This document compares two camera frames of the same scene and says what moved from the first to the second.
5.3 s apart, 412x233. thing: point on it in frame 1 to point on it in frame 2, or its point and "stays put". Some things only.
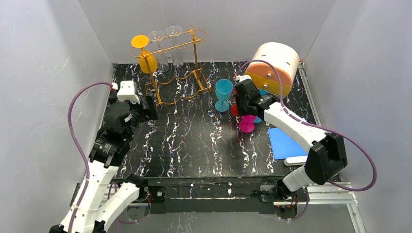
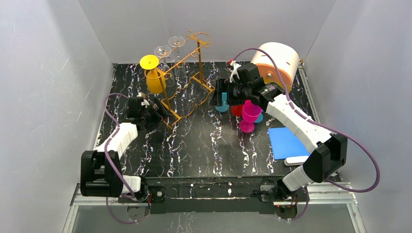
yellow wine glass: x=147 y=61 to x=156 y=80
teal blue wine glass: x=258 y=119 stays put
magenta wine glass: x=246 y=124 stays put
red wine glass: x=234 y=109 stays put
